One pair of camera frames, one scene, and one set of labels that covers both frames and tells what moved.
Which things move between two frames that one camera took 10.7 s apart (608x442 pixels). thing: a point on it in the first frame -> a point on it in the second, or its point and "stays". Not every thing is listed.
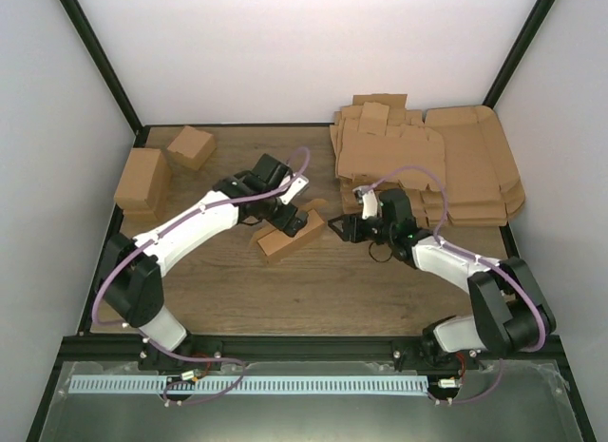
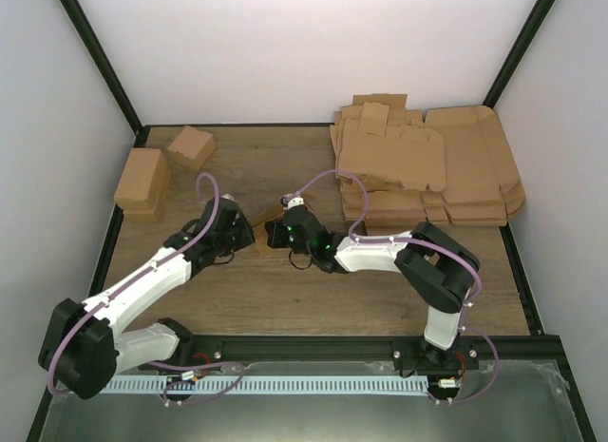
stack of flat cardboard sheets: x=380 y=144 stays
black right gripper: x=351 y=225 -> x=274 y=230
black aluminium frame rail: x=132 y=351 stays
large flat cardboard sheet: x=483 y=187 stays
